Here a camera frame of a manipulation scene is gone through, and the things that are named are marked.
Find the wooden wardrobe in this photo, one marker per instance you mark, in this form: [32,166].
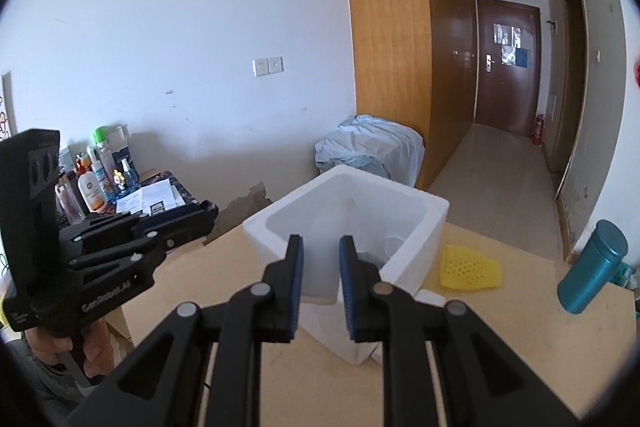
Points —
[390,57]

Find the white paper sheet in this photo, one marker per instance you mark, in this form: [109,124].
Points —
[145,197]

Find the white carton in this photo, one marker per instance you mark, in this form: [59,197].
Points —
[121,147]

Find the wall poster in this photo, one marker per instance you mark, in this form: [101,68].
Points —
[7,107]

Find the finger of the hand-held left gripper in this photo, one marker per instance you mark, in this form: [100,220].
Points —
[200,224]
[165,219]

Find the teal metal canister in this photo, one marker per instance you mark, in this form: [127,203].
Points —
[592,267]

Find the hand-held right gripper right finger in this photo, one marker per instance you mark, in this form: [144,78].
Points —
[347,287]

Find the white wall socket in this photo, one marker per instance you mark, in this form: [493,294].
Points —
[276,65]
[261,67]

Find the white lotion bottle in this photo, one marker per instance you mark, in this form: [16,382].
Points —
[92,194]

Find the red fire extinguisher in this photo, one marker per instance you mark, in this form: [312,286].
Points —
[538,129]

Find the green capped spray can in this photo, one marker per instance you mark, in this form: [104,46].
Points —
[102,152]

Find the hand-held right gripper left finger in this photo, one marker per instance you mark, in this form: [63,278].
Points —
[296,287]

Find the yellow mesh sponge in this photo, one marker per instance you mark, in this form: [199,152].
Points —
[470,269]

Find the small toy figure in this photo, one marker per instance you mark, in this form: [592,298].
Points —
[118,181]

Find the person's left forearm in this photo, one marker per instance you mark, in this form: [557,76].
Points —
[45,382]

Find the blue spray bottle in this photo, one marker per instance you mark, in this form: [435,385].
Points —
[129,181]

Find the white foam box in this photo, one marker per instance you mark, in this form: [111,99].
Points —
[425,252]

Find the dark brown entrance door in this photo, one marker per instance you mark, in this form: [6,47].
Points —
[505,97]

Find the wooden side door frame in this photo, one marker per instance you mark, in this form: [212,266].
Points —
[575,82]

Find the person's left hand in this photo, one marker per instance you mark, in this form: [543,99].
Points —
[45,344]

